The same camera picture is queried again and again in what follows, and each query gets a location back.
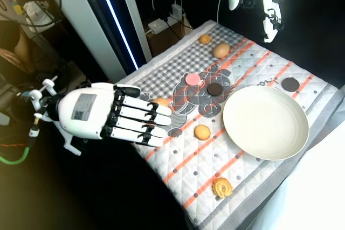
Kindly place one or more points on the brown egg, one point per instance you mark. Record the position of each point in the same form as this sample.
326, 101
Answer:
162, 101
221, 50

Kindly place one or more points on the cream round plate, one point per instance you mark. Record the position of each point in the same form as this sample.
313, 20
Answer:
265, 122

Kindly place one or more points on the blue light strip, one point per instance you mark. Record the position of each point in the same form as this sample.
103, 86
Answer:
116, 21

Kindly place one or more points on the cardboard box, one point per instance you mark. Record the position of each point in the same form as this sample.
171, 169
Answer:
167, 44

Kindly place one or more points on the pink round cookie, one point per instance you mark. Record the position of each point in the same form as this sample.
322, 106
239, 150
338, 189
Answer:
192, 79

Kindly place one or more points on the white power strip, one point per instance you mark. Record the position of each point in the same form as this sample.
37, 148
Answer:
159, 25

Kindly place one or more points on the grey quilt with bear print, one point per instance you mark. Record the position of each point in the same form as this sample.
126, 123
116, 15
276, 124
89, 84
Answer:
188, 160

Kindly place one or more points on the round tan biscuit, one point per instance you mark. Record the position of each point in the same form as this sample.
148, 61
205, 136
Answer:
202, 132

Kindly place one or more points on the dark chocolate sandwich cookie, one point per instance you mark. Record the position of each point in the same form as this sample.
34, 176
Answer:
214, 89
290, 84

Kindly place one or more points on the white charger plug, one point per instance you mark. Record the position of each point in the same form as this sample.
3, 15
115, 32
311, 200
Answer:
177, 9

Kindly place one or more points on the small swirl cookie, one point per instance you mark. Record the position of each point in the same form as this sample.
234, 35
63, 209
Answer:
205, 39

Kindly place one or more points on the flower-shaped swirl cookie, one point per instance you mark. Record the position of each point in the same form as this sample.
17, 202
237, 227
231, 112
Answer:
222, 187

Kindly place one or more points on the white metal post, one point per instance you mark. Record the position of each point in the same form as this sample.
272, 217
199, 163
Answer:
81, 12

